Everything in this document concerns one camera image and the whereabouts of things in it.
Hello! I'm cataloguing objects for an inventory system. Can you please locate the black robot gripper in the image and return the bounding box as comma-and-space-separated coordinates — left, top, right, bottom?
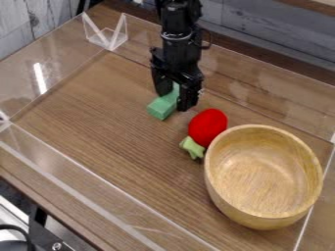
150, 30, 204, 112

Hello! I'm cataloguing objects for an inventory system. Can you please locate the green rectangular block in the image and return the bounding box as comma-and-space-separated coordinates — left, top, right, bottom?
146, 83, 178, 121

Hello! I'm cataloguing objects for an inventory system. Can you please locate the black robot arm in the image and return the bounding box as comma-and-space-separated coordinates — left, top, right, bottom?
149, 0, 212, 112

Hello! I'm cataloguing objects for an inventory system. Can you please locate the brown wooden bowl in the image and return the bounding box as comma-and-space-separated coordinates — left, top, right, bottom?
204, 125, 323, 230

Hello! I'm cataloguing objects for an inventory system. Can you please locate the red plush strawberry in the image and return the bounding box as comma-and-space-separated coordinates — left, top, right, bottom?
178, 109, 228, 160

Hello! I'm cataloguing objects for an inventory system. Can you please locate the clear acrylic corner bracket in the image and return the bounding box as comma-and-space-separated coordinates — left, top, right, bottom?
81, 13, 128, 51

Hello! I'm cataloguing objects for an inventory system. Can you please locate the clear acrylic tray wall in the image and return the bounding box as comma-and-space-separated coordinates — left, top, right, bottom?
0, 9, 335, 251

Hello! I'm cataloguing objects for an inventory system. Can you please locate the black metal table frame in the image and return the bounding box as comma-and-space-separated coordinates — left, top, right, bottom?
29, 205, 74, 251

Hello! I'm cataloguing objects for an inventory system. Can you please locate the black cable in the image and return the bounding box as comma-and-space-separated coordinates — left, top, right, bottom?
0, 224, 34, 251

